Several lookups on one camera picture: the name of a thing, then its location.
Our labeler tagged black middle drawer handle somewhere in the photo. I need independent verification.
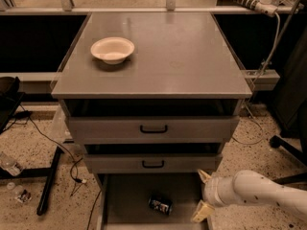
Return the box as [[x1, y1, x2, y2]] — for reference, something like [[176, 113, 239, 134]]
[[142, 160, 165, 169]]

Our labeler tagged black office chair base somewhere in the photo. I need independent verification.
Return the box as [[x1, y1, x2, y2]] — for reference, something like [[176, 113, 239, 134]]
[[270, 135, 307, 185]]

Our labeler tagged grey top drawer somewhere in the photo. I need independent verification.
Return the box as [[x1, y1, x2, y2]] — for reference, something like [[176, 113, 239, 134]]
[[63, 99, 239, 145]]

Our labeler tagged grey drawer cabinet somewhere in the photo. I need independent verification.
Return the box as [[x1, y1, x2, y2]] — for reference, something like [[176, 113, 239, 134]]
[[51, 11, 253, 230]]

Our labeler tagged black metal stand leg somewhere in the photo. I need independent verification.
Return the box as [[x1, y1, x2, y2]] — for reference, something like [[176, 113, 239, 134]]
[[0, 146, 63, 217]]

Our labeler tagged grey bottom drawer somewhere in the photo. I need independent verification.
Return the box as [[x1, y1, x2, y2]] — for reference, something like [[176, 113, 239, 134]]
[[97, 173, 209, 230]]

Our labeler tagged blue pepsi can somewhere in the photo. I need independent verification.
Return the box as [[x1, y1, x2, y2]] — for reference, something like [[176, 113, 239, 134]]
[[148, 195, 173, 216]]

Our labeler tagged black bin on left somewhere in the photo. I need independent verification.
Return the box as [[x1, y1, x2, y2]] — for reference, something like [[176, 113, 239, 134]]
[[0, 77, 24, 133]]

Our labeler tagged black top drawer handle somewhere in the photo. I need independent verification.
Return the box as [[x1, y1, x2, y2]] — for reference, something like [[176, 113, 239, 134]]
[[139, 125, 168, 134]]

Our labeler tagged crumpled wrapper litter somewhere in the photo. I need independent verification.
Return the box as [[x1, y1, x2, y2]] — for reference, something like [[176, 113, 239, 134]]
[[14, 189, 32, 203]]

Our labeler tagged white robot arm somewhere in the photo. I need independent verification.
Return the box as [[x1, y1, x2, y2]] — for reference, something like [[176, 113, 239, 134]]
[[191, 170, 307, 223]]

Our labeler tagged white power cord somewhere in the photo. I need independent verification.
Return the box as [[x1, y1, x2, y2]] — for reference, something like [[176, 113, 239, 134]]
[[231, 11, 281, 146]]

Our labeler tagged black floor cable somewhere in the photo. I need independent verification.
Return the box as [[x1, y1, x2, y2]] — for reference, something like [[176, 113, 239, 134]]
[[0, 103, 88, 197]]

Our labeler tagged clear plastic water bottle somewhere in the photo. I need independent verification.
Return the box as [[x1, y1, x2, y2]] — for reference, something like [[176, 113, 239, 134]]
[[0, 152, 23, 176]]

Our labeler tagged grey middle drawer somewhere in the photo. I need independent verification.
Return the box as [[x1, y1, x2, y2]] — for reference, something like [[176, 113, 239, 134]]
[[84, 143, 223, 173]]

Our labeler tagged black drawer handle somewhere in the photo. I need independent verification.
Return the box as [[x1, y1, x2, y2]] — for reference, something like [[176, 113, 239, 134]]
[[142, 160, 165, 169], [139, 125, 168, 134]]

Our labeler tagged grey drawer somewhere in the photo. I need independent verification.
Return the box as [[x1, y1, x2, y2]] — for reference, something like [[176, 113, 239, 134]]
[[97, 173, 209, 230], [63, 99, 239, 145], [84, 143, 223, 173]]

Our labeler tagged white paper bowl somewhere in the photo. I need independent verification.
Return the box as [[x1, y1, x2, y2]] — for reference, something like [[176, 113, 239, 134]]
[[90, 37, 135, 65]]

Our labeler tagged white striped power strip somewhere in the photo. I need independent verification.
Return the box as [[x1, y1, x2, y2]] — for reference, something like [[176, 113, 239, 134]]
[[232, 0, 277, 16]]

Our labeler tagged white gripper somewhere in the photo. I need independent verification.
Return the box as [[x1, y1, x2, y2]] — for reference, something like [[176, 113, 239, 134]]
[[191, 170, 234, 223]]

